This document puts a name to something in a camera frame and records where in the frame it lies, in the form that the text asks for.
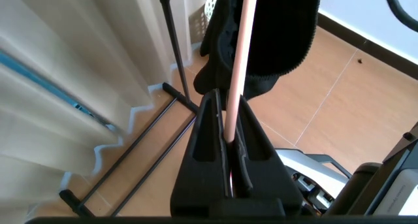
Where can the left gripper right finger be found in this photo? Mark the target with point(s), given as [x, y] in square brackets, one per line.
[271, 181]

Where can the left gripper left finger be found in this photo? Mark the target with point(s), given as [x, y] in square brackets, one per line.
[202, 185]

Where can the pink clothes hanger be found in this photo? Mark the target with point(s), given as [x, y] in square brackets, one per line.
[241, 60]

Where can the black knit garment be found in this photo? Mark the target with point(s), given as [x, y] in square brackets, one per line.
[284, 38]

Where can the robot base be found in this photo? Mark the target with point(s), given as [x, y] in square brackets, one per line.
[307, 166]

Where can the black clothes rack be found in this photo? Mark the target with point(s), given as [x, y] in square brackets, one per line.
[174, 44]

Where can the white laundry basket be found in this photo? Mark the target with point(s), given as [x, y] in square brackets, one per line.
[211, 3]

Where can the beige curtain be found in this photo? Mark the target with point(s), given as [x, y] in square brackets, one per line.
[98, 38]
[39, 136]

